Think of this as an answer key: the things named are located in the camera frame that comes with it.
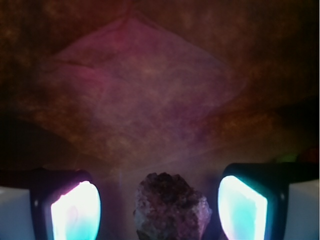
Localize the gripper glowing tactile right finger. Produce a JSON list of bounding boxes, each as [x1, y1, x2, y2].
[[217, 162, 320, 240]]

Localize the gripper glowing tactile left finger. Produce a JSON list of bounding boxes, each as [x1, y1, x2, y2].
[[0, 168, 101, 240]]

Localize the dark brown rock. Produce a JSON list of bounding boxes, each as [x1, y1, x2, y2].
[[133, 172, 212, 240]]

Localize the brown paper lined box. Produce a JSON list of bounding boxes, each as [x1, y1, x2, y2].
[[0, 0, 320, 186]]

